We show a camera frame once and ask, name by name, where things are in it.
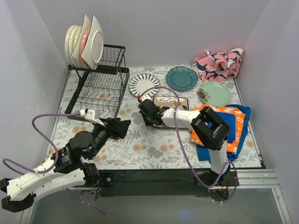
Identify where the white blue striped plate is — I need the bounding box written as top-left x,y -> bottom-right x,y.
128,73 -> 161,97

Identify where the teal scalloped plate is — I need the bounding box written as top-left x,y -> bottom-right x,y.
165,66 -> 198,91

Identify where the mint green plate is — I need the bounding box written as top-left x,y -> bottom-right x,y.
198,81 -> 231,107

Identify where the white black rimmed square plate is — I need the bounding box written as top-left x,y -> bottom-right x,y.
80,15 -> 104,70

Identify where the pink round plate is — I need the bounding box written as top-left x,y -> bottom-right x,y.
79,28 -> 90,68

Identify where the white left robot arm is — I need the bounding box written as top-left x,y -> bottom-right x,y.
0,118 -> 131,212

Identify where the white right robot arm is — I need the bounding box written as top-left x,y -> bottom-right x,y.
138,99 -> 230,188

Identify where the floral table mat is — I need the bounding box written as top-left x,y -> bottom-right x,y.
53,67 -> 261,169

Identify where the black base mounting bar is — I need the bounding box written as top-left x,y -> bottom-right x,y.
72,168 -> 232,198

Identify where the pink navy patterned cloth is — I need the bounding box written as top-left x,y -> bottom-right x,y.
191,48 -> 244,83

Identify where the orange white cloth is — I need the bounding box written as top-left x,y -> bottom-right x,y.
193,104 -> 246,154

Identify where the cream round plate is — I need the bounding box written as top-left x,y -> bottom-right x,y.
64,25 -> 78,65

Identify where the white green rimmed plate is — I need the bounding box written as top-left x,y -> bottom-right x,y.
69,26 -> 81,67

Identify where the cream square plate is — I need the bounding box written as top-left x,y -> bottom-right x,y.
71,15 -> 91,67

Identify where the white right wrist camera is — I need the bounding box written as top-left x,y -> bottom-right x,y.
137,94 -> 152,103

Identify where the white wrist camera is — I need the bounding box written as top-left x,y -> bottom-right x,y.
78,108 -> 105,126
137,94 -> 152,103

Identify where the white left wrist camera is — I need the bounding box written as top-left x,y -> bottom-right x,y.
78,108 -> 105,126

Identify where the black wire dish rack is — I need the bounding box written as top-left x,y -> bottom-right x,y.
64,44 -> 130,118

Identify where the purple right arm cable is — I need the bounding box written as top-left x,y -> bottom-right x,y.
137,86 -> 240,203

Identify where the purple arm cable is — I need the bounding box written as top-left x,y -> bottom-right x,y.
2,112 -> 107,215
137,86 -> 240,203

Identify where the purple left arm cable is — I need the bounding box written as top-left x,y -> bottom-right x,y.
2,112 -> 107,215

